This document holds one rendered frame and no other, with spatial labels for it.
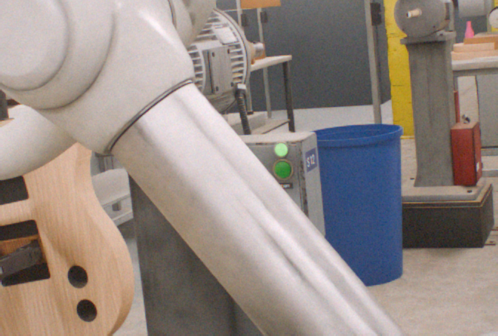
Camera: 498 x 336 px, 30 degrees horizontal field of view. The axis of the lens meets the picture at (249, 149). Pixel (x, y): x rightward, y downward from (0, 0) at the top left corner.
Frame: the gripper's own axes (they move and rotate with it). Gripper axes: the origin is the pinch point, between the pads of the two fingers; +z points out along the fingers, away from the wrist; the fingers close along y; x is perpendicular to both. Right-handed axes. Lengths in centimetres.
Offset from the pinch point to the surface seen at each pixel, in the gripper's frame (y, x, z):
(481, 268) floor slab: 10, -100, 324
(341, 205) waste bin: -40, -51, 290
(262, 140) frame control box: 34.1, 6.8, 30.9
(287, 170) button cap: 38.1, 1.0, 28.8
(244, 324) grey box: 12, -31, 50
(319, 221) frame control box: 39, -10, 36
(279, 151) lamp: 37.5, 4.5, 28.7
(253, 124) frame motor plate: 19, 8, 67
